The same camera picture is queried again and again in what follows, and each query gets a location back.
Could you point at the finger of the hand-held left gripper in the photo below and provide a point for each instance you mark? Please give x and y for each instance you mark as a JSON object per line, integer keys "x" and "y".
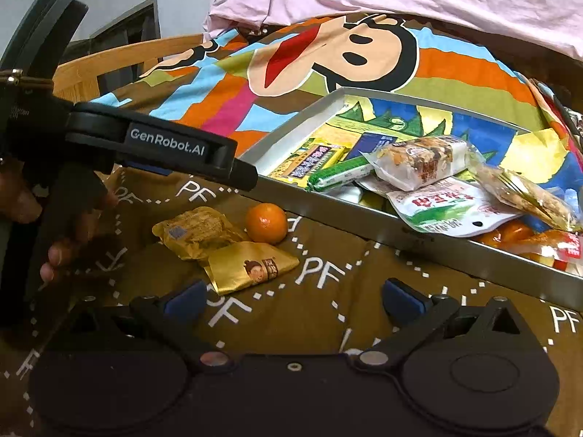
{"x": 246, "y": 177}

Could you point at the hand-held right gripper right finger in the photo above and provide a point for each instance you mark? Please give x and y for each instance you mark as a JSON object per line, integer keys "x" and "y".
{"x": 403, "y": 300}

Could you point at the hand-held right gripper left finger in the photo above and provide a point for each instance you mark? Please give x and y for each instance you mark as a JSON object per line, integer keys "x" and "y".
{"x": 184, "y": 302}

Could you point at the mandarin orange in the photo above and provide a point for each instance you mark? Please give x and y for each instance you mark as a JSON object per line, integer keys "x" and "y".
{"x": 266, "y": 223}

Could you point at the yellow snack packet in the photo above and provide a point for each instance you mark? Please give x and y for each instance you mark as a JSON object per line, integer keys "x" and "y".
{"x": 314, "y": 159}

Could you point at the crinkled gold snack packet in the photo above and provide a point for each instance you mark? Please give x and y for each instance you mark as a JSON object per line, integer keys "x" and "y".
{"x": 196, "y": 232}

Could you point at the gold cartoon face packet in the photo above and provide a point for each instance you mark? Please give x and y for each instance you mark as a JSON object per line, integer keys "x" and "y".
{"x": 250, "y": 268}

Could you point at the metal tray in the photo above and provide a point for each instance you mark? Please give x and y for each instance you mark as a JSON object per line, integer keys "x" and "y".
{"x": 364, "y": 224}

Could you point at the green sausage stick packet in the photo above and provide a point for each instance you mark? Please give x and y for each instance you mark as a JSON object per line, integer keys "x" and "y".
{"x": 341, "y": 173}

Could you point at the white green snack packet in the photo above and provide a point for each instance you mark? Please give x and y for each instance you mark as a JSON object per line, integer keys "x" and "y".
{"x": 446, "y": 211}

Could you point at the orange red snack packet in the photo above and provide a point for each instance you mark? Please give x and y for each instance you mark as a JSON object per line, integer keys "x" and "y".
{"x": 514, "y": 234}

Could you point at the blue snack packet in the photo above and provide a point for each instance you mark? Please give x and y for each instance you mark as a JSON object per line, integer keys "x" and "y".
{"x": 375, "y": 143}

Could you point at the clear nut bar packet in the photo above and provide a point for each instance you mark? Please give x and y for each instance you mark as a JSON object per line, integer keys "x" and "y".
{"x": 419, "y": 161}

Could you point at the rice crisp snack packet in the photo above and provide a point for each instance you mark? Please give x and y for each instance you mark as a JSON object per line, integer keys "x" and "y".
{"x": 528, "y": 195}

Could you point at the person's left hand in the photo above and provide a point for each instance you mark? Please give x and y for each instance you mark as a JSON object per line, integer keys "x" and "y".
{"x": 22, "y": 200}

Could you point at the brown printed monkey blanket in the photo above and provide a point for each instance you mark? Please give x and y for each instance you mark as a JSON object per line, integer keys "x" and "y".
{"x": 319, "y": 318}

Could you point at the wooden bed frame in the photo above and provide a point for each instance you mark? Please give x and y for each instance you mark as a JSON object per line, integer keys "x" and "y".
{"x": 114, "y": 61}

